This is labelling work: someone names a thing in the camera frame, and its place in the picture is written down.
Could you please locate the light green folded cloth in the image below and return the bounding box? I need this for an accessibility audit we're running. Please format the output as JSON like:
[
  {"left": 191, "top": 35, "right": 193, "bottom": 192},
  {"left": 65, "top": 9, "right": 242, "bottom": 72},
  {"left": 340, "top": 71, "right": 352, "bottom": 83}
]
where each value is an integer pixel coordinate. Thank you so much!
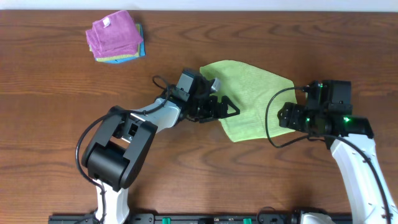
[{"left": 86, "top": 21, "right": 144, "bottom": 63}]

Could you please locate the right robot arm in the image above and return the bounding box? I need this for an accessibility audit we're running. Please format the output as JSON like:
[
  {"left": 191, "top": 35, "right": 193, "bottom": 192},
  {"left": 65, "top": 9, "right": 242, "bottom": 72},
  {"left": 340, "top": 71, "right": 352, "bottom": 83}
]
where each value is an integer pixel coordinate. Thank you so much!
[{"left": 277, "top": 101, "right": 397, "bottom": 223}]

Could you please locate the green microfiber cloth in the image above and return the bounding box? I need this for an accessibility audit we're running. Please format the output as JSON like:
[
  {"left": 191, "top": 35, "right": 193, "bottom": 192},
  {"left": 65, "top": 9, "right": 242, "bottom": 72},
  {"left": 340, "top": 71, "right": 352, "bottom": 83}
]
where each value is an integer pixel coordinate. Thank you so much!
[{"left": 200, "top": 60, "right": 297, "bottom": 142}]

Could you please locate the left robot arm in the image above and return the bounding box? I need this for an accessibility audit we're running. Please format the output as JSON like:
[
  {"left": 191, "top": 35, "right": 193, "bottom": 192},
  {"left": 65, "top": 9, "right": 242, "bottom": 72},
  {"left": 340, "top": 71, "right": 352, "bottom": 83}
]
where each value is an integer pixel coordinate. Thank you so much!
[{"left": 81, "top": 95, "right": 240, "bottom": 223}]

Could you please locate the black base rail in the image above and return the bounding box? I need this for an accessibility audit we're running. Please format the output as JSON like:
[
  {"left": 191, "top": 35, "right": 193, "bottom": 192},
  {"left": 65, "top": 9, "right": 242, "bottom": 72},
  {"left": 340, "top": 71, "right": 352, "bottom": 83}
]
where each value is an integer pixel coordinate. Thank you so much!
[{"left": 48, "top": 213, "right": 290, "bottom": 224}]

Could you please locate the blue folded cloth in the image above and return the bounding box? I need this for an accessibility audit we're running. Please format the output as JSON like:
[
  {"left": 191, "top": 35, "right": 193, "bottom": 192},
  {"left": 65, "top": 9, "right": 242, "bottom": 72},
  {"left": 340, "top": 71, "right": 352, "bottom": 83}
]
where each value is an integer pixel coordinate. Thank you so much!
[{"left": 93, "top": 18, "right": 145, "bottom": 63}]

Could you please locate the purple folded cloth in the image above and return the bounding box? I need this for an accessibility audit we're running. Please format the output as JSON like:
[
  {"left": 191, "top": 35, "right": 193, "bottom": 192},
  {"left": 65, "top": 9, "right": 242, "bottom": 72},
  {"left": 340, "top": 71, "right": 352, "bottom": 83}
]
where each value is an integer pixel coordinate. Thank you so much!
[{"left": 86, "top": 10, "right": 143, "bottom": 60}]

